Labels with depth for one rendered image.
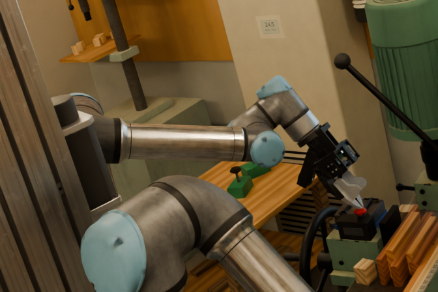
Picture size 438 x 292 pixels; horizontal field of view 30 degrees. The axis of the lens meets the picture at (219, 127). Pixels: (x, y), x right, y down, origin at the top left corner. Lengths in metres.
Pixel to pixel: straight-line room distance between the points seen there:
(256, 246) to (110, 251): 0.22
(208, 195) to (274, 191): 2.10
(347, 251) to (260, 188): 1.42
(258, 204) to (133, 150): 1.60
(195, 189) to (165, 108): 2.87
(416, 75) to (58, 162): 0.80
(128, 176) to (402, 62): 2.44
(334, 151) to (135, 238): 0.82
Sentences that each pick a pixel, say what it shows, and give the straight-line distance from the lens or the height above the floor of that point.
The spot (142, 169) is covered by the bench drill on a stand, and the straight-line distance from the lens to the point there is 3.88.
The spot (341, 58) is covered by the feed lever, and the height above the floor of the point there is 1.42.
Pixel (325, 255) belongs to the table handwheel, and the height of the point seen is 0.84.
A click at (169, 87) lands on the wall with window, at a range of 4.44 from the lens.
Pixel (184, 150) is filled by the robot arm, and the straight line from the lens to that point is 1.71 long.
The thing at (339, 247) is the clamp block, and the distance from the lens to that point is 1.99.
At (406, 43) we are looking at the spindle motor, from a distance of 1.72.
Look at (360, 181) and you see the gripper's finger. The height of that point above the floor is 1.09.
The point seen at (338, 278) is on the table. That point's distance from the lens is 2.02.
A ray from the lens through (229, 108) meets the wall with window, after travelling 4.18.
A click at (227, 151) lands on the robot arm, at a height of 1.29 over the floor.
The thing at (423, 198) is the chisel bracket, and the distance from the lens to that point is 1.93.
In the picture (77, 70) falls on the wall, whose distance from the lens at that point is 4.83.
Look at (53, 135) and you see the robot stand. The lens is 1.28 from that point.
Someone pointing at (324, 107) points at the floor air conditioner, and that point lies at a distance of 3.40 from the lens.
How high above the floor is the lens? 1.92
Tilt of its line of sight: 20 degrees down
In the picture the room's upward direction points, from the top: 16 degrees counter-clockwise
